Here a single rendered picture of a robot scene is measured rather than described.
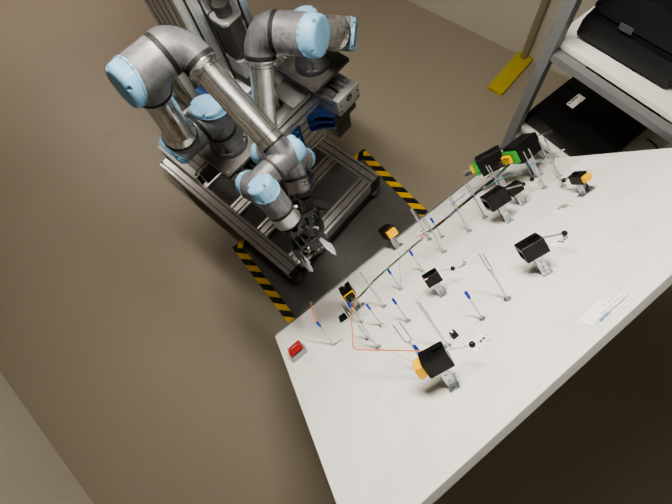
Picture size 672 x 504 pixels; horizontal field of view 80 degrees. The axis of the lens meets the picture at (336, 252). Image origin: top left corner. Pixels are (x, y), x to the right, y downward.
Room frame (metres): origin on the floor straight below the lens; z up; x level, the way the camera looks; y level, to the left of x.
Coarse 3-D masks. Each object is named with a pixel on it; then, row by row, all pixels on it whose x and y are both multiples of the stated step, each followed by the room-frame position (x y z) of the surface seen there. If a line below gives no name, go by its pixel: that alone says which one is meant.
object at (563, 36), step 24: (576, 0) 0.78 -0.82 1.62; (576, 24) 0.84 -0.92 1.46; (552, 48) 0.78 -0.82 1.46; (576, 48) 0.75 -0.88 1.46; (576, 72) 0.69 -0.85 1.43; (600, 72) 0.65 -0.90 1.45; (624, 72) 0.62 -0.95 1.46; (528, 96) 0.79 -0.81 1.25; (624, 96) 0.56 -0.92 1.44; (648, 96) 0.52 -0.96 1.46; (648, 120) 0.46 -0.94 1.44; (504, 144) 0.80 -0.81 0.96; (552, 144) 0.67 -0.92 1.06; (648, 144) 0.54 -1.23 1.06
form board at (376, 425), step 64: (576, 192) 0.36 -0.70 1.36; (640, 192) 0.26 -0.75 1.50; (384, 256) 0.52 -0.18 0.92; (448, 256) 0.35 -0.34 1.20; (512, 256) 0.24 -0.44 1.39; (576, 256) 0.16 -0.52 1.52; (640, 256) 0.10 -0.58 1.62; (320, 320) 0.34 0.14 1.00; (384, 320) 0.22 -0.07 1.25; (448, 320) 0.14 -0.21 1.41; (512, 320) 0.07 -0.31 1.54; (320, 384) 0.10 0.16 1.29; (384, 384) 0.04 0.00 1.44; (512, 384) -0.04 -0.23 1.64; (320, 448) -0.04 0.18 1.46; (384, 448) -0.08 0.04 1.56; (448, 448) -0.10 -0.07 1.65
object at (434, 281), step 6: (432, 270) 0.29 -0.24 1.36; (444, 270) 0.27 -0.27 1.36; (426, 276) 0.27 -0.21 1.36; (432, 276) 0.27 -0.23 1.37; (438, 276) 0.26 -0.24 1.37; (426, 282) 0.26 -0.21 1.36; (432, 282) 0.25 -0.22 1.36; (438, 282) 0.25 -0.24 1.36; (438, 288) 0.24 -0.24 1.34; (438, 294) 0.22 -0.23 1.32; (444, 294) 0.22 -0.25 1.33
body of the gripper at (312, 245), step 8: (288, 232) 0.49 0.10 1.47; (296, 232) 0.48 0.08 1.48; (304, 232) 0.48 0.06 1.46; (312, 232) 0.49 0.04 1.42; (296, 240) 0.47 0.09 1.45; (304, 240) 0.47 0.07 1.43; (312, 240) 0.46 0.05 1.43; (296, 248) 0.46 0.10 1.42; (304, 248) 0.45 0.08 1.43; (312, 248) 0.45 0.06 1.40; (320, 248) 0.44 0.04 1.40
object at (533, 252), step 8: (528, 240) 0.23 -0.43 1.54; (536, 240) 0.22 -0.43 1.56; (544, 240) 0.21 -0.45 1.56; (520, 248) 0.22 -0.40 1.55; (528, 248) 0.21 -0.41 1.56; (536, 248) 0.20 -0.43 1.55; (544, 248) 0.20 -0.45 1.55; (520, 256) 0.21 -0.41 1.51; (528, 256) 0.19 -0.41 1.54; (536, 256) 0.19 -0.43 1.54; (536, 264) 0.18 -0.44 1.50; (544, 264) 0.17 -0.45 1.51; (544, 272) 0.15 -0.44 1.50; (552, 272) 0.15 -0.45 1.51
